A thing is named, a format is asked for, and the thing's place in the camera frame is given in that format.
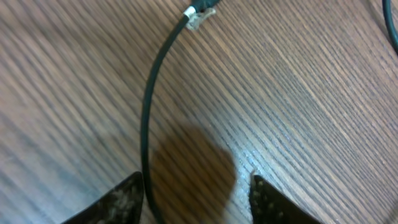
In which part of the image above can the black USB cable removed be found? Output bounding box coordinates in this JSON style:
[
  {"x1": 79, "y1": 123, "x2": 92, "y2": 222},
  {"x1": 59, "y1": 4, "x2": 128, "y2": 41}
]
[{"x1": 142, "y1": 0, "x2": 397, "y2": 223}]

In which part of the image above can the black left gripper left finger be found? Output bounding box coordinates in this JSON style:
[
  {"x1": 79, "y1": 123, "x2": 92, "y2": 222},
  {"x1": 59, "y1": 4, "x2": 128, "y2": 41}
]
[{"x1": 65, "y1": 171, "x2": 144, "y2": 224}]

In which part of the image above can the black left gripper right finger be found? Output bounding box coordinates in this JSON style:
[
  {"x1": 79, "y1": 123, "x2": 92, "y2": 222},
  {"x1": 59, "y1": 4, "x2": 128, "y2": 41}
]
[{"x1": 249, "y1": 174, "x2": 320, "y2": 224}]

